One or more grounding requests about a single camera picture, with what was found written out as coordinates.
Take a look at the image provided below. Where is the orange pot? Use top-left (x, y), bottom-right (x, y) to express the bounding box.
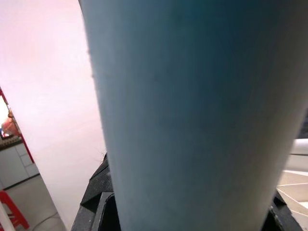
top-left (1, 117), bottom-right (19, 136)

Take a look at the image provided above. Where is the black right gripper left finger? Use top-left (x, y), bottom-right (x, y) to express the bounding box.
top-left (70, 157), bottom-right (121, 231)

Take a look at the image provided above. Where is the white plastic table leg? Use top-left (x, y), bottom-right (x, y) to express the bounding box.
top-left (78, 0), bottom-right (308, 231)

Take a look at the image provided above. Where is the red plastic stool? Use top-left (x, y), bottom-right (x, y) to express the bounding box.
top-left (0, 190), bottom-right (30, 231)

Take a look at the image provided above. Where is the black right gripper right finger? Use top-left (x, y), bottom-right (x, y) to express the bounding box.
top-left (261, 189), bottom-right (306, 231)

